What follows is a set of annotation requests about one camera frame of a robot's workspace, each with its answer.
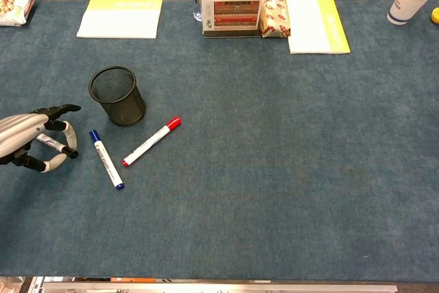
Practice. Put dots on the white blue paper cup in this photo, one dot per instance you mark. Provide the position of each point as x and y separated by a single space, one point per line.
406 1

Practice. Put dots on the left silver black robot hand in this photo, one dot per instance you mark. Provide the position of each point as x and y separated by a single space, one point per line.
20 130

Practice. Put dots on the black marker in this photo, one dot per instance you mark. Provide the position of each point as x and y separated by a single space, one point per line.
51 142

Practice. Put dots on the red-capped white marker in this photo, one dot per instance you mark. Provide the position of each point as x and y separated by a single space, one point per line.
151 142

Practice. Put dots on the black mesh pen cup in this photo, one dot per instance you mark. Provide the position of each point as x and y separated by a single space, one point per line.
127 114

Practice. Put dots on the printed snack bag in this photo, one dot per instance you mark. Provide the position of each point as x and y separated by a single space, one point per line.
13 10

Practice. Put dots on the red pattern picture card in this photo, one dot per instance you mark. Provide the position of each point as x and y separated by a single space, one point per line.
233 15

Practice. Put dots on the yellow white Lexicon notebook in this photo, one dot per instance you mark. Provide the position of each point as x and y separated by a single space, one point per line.
312 29

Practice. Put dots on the red print wrapped package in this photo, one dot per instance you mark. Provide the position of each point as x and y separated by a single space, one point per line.
276 15

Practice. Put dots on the yellow round object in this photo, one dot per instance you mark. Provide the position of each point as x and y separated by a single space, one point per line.
435 16

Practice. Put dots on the blue-capped white marker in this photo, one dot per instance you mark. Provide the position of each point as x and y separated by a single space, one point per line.
106 162

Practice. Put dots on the aluminium profile rail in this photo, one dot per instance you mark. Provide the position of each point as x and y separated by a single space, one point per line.
219 287

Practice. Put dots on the blue felt table mat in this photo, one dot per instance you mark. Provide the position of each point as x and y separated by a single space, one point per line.
257 152

